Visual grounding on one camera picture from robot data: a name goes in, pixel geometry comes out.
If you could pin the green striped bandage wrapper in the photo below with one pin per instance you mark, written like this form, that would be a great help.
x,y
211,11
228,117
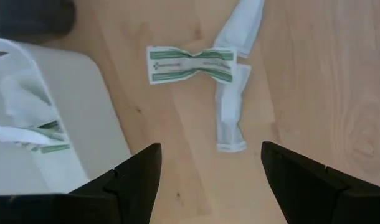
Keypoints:
x,y
190,65
43,147
50,126

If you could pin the white plastic bin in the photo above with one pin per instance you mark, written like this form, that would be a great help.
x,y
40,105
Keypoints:
x,y
93,124

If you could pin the white bandage wrapper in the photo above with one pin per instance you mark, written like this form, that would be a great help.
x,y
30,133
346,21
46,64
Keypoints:
x,y
243,28
15,135
229,124
25,93

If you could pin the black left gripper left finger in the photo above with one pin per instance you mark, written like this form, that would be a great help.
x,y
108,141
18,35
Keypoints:
x,y
137,180

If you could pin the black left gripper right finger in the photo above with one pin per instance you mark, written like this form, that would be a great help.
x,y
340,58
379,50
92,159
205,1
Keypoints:
x,y
302,193

